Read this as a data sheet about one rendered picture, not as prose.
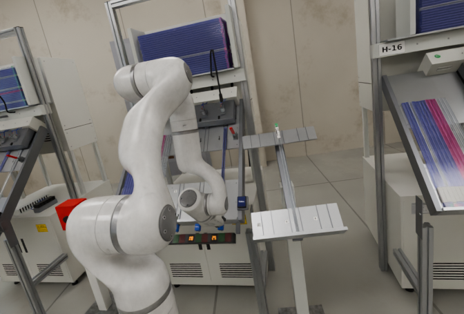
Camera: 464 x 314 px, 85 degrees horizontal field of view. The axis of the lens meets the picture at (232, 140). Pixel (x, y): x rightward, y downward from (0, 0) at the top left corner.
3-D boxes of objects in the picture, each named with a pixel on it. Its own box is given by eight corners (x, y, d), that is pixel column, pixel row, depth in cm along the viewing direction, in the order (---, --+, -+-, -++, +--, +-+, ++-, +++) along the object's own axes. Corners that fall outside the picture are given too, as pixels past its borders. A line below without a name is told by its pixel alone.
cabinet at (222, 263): (267, 294, 158) (253, 204, 144) (166, 292, 174) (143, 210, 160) (272, 232, 220) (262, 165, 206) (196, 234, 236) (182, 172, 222)
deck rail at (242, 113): (244, 223, 117) (242, 219, 112) (240, 223, 118) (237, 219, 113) (244, 105, 155) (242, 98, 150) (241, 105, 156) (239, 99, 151)
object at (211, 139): (241, 152, 138) (239, 147, 134) (134, 163, 153) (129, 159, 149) (241, 105, 156) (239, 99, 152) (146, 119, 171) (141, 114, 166)
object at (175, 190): (239, 219, 116) (237, 217, 114) (114, 224, 131) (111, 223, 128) (239, 181, 126) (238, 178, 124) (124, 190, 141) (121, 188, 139)
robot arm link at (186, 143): (220, 125, 89) (231, 208, 92) (178, 130, 92) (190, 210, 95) (213, 127, 80) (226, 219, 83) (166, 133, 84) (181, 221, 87)
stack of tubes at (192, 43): (230, 67, 141) (221, 16, 135) (148, 83, 153) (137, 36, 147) (234, 68, 153) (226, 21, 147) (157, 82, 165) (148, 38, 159)
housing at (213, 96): (242, 111, 154) (236, 96, 143) (168, 121, 166) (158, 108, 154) (242, 101, 159) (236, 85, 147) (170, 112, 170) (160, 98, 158)
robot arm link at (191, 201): (215, 198, 96) (192, 199, 98) (204, 185, 85) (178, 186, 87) (214, 221, 91) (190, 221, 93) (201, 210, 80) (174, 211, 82)
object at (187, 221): (240, 223, 118) (237, 219, 112) (117, 228, 133) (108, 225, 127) (240, 221, 118) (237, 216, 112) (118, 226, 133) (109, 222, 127)
